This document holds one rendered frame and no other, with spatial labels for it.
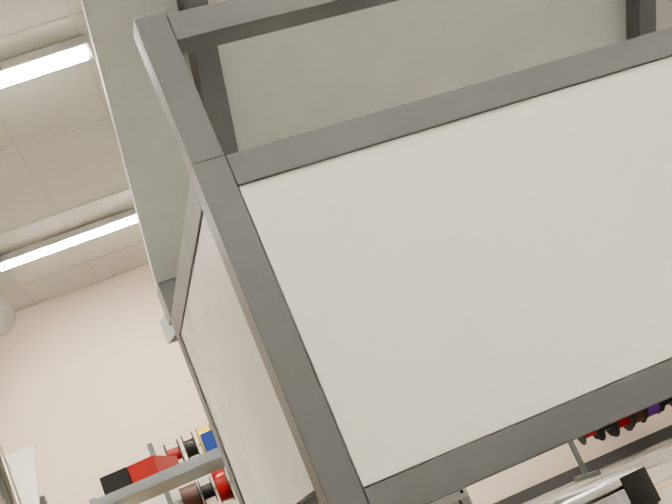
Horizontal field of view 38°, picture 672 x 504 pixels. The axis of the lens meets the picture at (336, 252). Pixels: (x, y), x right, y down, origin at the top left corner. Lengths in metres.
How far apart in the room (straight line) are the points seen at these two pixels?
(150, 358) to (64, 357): 0.76
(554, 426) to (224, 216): 0.43
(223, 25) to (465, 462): 0.58
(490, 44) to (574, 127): 0.60
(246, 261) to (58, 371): 8.03
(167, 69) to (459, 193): 0.37
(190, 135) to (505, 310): 0.41
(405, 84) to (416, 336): 0.76
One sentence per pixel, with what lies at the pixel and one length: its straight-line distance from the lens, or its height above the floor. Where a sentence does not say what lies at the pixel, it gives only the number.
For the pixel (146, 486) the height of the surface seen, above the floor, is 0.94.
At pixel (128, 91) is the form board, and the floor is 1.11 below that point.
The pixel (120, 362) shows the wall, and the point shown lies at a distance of 8.99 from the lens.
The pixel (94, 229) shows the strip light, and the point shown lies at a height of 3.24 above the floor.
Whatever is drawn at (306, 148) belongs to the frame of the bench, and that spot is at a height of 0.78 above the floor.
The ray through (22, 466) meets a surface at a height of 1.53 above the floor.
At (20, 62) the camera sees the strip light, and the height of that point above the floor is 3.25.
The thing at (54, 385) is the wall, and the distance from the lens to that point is 9.05.
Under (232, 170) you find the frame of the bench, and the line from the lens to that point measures 1.11.
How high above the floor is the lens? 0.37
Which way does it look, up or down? 15 degrees up
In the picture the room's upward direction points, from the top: 24 degrees counter-clockwise
